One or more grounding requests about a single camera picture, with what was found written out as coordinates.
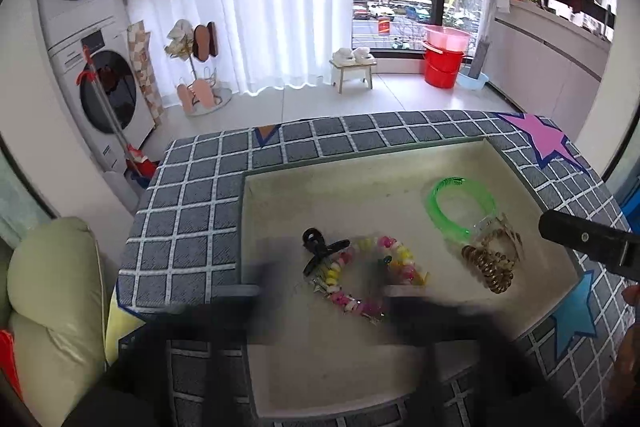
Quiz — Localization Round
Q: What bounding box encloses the pair of white shoes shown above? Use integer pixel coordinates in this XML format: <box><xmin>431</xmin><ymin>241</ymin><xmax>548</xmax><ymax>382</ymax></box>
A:
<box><xmin>334</xmin><ymin>48</ymin><xmax>372</xmax><ymax>64</ymax></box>

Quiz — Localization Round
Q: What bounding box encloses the small white wooden stool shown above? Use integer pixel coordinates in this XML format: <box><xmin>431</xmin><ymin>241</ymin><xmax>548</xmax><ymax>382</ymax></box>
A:
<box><xmin>329</xmin><ymin>57</ymin><xmax>378</xmax><ymax>94</ymax></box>

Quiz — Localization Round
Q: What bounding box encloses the clear hair claw clip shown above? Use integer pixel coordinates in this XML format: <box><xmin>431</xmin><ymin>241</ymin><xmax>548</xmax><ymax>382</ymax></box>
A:
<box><xmin>470</xmin><ymin>214</ymin><xmax>522</xmax><ymax>254</ymax></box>

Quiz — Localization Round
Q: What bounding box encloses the cream tray with green sides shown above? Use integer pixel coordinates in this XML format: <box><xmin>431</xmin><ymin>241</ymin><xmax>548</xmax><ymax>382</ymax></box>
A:
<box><xmin>241</xmin><ymin>138</ymin><xmax>583</xmax><ymax>423</ymax></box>

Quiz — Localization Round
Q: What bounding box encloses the white low cabinet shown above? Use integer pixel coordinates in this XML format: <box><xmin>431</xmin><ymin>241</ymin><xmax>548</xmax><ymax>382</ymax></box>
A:
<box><xmin>482</xmin><ymin>0</ymin><xmax>613</xmax><ymax>142</ymax></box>

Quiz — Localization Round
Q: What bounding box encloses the green translucent bangle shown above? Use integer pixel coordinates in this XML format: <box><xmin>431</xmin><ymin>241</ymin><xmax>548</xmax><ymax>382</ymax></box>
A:
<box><xmin>426</xmin><ymin>177</ymin><xmax>498</xmax><ymax>244</ymax></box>

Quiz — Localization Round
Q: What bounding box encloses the metal slipper rack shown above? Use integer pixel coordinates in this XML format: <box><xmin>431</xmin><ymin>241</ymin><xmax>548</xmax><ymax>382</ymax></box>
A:
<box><xmin>165</xmin><ymin>19</ymin><xmax>233</xmax><ymax>116</ymax></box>

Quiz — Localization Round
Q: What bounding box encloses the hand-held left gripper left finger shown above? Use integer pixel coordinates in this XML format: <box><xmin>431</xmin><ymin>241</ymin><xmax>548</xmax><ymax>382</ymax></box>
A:
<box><xmin>150</xmin><ymin>259</ymin><xmax>283</xmax><ymax>427</ymax></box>

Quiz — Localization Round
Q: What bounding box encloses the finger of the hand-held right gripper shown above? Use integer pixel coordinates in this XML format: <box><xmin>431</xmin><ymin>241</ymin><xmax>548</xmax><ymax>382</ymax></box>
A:
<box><xmin>539</xmin><ymin>209</ymin><xmax>640</xmax><ymax>283</ymax></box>

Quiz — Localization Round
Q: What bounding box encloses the black hair claw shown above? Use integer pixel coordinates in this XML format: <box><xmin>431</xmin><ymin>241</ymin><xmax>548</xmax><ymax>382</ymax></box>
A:
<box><xmin>301</xmin><ymin>228</ymin><xmax>351</xmax><ymax>278</ymax></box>

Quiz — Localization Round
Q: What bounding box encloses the light blue basin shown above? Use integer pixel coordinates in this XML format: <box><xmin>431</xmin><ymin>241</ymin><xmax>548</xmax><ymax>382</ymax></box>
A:
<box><xmin>457</xmin><ymin>72</ymin><xmax>490</xmax><ymax>91</ymax></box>

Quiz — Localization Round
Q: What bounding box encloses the red mop with metal handle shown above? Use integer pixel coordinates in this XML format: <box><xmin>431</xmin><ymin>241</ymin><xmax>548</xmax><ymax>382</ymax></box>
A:
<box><xmin>75</xmin><ymin>47</ymin><xmax>158</xmax><ymax>180</ymax></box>

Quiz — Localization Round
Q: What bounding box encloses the pale green sofa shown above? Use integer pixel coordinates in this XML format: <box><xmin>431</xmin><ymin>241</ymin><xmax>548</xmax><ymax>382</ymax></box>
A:
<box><xmin>0</xmin><ymin>217</ymin><xmax>121</xmax><ymax>427</ymax></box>

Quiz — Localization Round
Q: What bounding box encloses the grey leaning board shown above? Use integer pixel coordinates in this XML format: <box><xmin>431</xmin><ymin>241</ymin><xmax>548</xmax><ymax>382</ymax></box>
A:
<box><xmin>470</xmin><ymin>39</ymin><xmax>493</xmax><ymax>78</ymax></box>

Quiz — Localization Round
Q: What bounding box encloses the white washing machine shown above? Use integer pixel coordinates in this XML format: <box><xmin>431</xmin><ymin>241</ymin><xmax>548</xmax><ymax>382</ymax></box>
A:
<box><xmin>47</xmin><ymin>27</ymin><xmax>156</xmax><ymax>172</ymax></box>

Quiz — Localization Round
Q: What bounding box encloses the grey grid-patterned star cloth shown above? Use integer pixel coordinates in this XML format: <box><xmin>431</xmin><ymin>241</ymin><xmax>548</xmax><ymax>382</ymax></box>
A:
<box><xmin>115</xmin><ymin>109</ymin><xmax>633</xmax><ymax>427</ymax></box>

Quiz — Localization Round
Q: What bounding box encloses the red plastic bucket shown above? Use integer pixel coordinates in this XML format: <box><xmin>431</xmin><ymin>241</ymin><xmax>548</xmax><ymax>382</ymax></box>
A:
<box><xmin>422</xmin><ymin>41</ymin><xmax>467</xmax><ymax>89</ymax></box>

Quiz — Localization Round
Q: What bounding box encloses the colourful bead bracelet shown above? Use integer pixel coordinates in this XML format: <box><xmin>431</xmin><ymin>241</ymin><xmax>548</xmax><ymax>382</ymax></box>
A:
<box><xmin>320</xmin><ymin>235</ymin><xmax>430</xmax><ymax>319</ymax></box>

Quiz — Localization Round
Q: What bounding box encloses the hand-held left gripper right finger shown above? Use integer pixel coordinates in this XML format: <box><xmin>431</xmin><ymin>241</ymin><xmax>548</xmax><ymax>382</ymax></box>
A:
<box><xmin>384</xmin><ymin>284</ymin><xmax>543</xmax><ymax>427</ymax></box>

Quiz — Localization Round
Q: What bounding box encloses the brown spiral hair tie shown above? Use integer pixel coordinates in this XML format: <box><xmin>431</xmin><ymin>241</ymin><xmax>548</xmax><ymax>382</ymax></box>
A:
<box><xmin>461</xmin><ymin>231</ymin><xmax>523</xmax><ymax>294</ymax></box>

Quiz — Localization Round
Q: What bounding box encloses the person's right hand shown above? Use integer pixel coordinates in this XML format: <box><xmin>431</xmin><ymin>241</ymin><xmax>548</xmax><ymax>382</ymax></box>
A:
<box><xmin>607</xmin><ymin>284</ymin><xmax>640</xmax><ymax>403</ymax></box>

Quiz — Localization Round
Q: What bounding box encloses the pink plastic basin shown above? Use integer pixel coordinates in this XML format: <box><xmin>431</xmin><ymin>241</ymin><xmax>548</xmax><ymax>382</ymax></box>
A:
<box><xmin>424</xmin><ymin>25</ymin><xmax>472</xmax><ymax>52</ymax></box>

